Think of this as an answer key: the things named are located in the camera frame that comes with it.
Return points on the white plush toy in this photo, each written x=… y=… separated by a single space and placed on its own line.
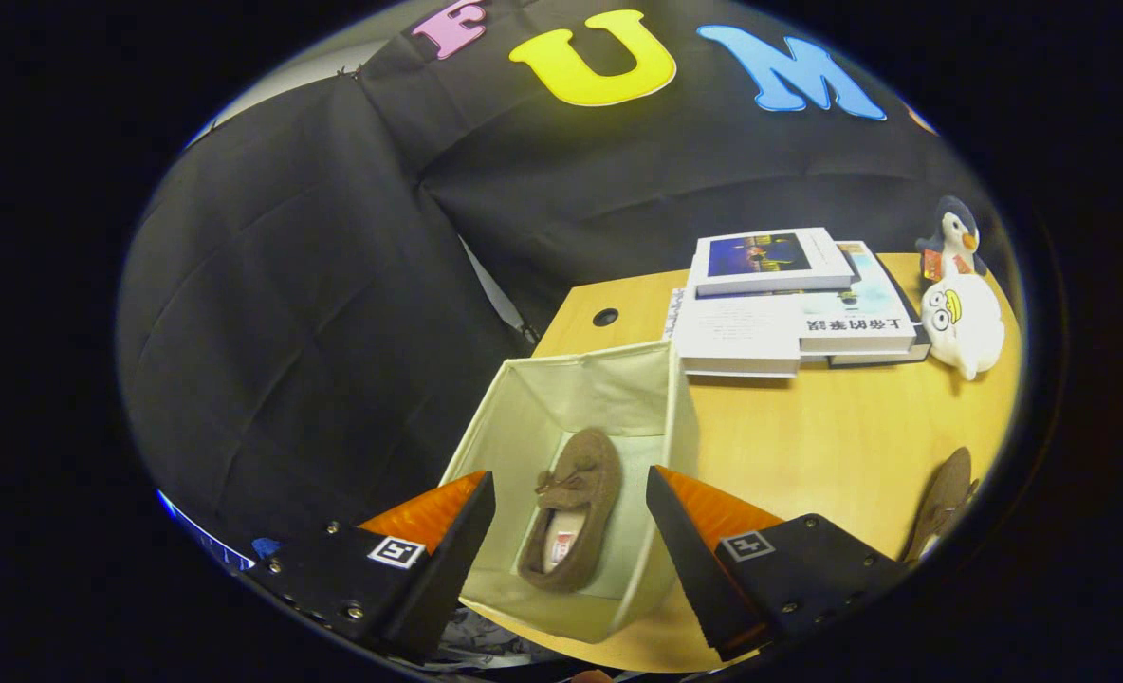
x=969 y=332

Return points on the green fabric storage box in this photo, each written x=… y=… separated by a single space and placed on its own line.
x=609 y=398

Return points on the book with light blue cover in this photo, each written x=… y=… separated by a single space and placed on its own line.
x=865 y=313

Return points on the black backdrop cloth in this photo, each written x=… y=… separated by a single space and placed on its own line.
x=286 y=332

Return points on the black book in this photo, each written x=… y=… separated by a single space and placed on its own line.
x=908 y=353

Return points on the grey penguin plush toy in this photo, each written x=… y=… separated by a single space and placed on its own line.
x=950 y=232

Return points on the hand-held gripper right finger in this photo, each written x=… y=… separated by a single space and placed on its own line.
x=694 y=569

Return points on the small book dark blue cover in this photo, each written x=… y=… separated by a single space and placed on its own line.
x=770 y=258

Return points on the blue object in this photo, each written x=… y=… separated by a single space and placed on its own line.
x=265 y=546

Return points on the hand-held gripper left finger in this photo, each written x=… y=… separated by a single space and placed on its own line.
x=448 y=569

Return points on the large white book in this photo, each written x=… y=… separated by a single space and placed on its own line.
x=732 y=337

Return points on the brown fuzzy slipper shoe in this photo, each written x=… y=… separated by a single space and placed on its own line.
x=585 y=474
x=946 y=493

